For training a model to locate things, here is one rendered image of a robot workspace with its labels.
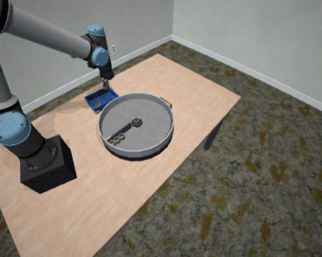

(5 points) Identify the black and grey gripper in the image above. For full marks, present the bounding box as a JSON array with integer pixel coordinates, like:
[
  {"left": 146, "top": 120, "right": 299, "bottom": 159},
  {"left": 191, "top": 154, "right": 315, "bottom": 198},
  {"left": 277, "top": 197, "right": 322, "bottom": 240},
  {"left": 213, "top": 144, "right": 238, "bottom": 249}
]
[{"left": 87, "top": 57, "right": 115, "bottom": 89}]

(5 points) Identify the blue crate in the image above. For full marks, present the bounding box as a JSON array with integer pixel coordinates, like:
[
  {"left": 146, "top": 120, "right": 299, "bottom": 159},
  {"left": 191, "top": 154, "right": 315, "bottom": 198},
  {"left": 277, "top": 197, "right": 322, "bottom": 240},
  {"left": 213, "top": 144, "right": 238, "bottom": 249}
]
[{"left": 84, "top": 87, "right": 119, "bottom": 115}]

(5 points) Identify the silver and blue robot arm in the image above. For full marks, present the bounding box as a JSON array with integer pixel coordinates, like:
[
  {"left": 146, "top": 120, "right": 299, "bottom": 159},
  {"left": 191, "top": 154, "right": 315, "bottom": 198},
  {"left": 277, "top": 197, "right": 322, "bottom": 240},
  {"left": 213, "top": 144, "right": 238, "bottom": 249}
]
[{"left": 0, "top": 0, "right": 109, "bottom": 172}]

